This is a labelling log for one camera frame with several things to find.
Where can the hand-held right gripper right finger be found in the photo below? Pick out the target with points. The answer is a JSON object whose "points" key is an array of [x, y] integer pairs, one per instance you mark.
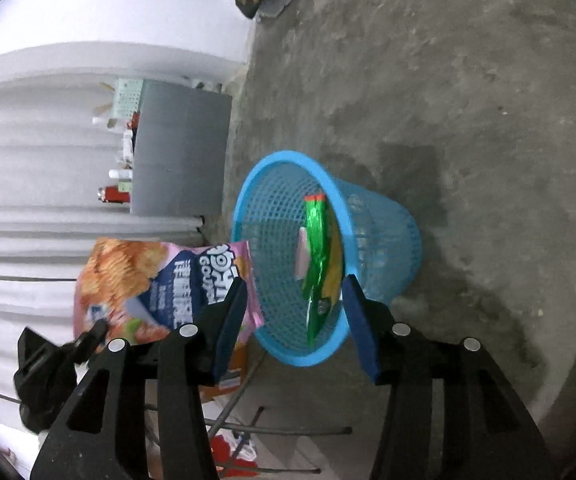
{"points": [[360, 330]]}

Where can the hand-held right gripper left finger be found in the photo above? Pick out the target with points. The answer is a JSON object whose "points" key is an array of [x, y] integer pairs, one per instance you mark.
{"points": [[227, 330]]}

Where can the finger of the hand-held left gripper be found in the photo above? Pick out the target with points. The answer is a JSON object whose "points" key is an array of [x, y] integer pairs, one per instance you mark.
{"points": [[42, 385]]}

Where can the green potato chip bag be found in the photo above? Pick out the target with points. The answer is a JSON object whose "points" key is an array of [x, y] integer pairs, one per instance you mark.
{"points": [[318, 250]]}

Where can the pink ribbed pack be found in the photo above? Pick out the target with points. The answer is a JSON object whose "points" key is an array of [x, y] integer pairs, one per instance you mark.
{"points": [[303, 260]]}

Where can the orange pink snack bag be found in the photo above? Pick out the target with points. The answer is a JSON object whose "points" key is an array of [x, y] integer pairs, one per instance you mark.
{"points": [[132, 280]]}

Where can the blue plastic mesh basket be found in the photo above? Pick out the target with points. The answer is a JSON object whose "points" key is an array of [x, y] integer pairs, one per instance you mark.
{"points": [[383, 220]]}

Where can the grey cabinet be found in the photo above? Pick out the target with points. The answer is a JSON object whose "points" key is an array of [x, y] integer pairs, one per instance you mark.
{"points": [[182, 150]]}

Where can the grey curtain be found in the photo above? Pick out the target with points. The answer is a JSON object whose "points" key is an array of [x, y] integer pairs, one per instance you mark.
{"points": [[17, 185]]}

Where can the metal table frame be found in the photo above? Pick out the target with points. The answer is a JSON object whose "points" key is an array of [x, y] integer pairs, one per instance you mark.
{"points": [[288, 430]]}

